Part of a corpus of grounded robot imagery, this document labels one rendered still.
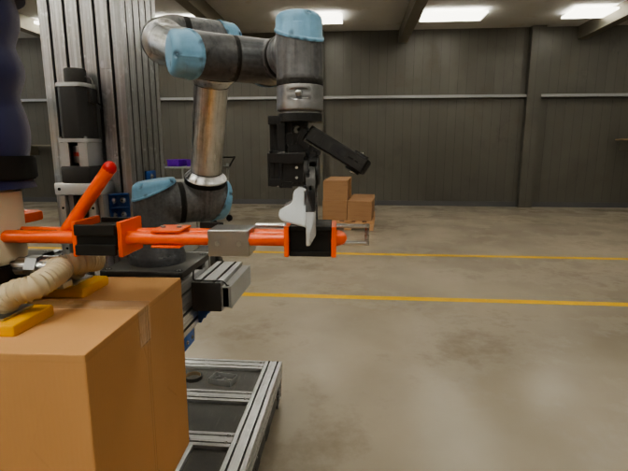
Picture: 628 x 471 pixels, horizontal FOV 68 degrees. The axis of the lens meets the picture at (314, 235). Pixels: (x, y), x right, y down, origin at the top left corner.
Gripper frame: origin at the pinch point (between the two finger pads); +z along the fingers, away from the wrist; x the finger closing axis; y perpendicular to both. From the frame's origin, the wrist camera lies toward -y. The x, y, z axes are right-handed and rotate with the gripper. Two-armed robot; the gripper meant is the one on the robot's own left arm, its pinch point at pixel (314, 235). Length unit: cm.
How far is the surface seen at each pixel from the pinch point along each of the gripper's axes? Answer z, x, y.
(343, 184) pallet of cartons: 36, -696, -20
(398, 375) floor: 118, -186, -43
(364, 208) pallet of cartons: 76, -690, -55
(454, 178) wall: 45, -1035, -289
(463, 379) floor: 119, -182, -80
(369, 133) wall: -62, -1042, -88
